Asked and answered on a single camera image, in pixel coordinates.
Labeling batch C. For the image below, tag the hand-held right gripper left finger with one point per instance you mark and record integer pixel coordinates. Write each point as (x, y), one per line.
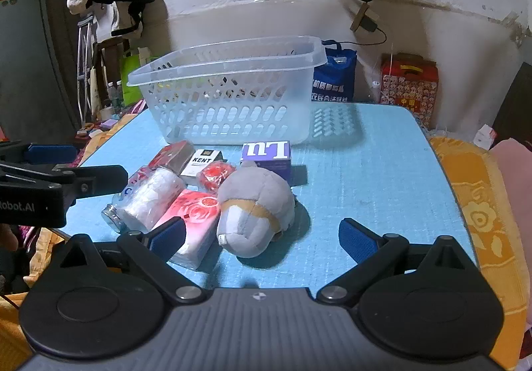
(168, 238)

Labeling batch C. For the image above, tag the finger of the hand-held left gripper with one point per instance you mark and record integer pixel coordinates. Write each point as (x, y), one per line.
(95, 182)
(50, 153)

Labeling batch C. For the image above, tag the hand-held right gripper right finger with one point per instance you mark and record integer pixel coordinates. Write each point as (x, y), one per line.
(353, 240)

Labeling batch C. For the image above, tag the pink tissue pack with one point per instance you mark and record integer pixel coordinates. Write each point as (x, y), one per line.
(197, 213)

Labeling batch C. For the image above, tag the clear plastic bottle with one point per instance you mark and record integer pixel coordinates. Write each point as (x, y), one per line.
(149, 196)

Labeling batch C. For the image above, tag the grey plush toy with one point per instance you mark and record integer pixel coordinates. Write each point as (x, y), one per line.
(253, 204)

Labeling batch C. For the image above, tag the clear plastic basket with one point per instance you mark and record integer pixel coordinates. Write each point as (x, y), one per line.
(232, 121)

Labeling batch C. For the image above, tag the small red wrapped packet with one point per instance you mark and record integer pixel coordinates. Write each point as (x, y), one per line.
(214, 175)

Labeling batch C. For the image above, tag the red clear-wrapped packet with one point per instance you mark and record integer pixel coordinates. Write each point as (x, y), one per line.
(172, 153)

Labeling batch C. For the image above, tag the pink floral cloth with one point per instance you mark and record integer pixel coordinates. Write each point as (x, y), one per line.
(135, 107)

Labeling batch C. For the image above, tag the white cigarette box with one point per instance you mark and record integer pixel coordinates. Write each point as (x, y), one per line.
(201, 159)

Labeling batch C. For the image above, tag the clear water bottle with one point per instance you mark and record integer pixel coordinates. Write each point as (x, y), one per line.
(113, 94)

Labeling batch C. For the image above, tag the grey metal cabinet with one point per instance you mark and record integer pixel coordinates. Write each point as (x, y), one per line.
(25, 63)

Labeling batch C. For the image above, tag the metal crutches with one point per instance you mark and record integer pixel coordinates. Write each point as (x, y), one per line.
(81, 63)

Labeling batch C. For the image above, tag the green shopping bag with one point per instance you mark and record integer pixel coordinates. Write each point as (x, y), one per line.
(129, 80)

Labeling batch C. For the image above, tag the brown wooden chair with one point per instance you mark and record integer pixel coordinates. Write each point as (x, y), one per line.
(104, 51)

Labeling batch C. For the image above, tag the purple box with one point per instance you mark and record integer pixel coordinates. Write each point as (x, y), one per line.
(266, 151)

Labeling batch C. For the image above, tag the white paper bag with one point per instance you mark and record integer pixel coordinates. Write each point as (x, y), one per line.
(145, 57)

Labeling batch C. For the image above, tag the yellow patterned blanket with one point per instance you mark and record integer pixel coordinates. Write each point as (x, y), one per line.
(490, 209)

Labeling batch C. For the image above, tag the white hanging cloth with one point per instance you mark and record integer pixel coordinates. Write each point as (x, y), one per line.
(109, 20)

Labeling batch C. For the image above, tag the small clear bottle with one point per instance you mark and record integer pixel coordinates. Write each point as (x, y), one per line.
(376, 90)

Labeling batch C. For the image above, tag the blue tote bag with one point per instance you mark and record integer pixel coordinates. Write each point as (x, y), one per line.
(332, 80)

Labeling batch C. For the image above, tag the red gift box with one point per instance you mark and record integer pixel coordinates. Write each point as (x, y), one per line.
(409, 84)

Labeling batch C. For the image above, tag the small white box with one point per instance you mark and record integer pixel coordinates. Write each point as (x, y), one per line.
(484, 138)

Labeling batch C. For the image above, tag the dark wooden furniture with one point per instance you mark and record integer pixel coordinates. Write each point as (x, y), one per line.
(513, 105)

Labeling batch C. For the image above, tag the black power adapter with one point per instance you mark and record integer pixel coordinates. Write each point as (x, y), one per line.
(369, 24)

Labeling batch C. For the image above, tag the wall socket block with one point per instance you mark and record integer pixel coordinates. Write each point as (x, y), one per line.
(357, 17)

